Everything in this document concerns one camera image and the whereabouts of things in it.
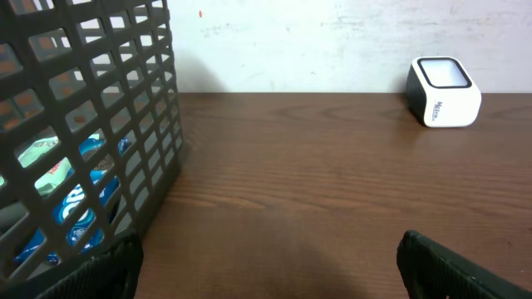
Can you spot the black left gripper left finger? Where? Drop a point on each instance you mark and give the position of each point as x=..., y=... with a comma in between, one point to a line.
x=106, y=271

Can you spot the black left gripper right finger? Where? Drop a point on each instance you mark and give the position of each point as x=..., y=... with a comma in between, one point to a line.
x=430, y=270

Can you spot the blue Oreo cookie pack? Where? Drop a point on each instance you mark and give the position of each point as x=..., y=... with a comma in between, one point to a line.
x=69, y=204

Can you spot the white wet wipes pack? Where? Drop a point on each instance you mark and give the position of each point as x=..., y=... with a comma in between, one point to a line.
x=34, y=167

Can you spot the orange tissue pack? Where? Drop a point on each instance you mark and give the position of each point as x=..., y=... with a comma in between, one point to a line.
x=25, y=105

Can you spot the white barcode scanner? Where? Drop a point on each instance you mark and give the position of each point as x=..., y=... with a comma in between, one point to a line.
x=441, y=94

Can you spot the grey plastic mesh basket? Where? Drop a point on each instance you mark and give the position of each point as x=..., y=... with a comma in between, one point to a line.
x=113, y=75

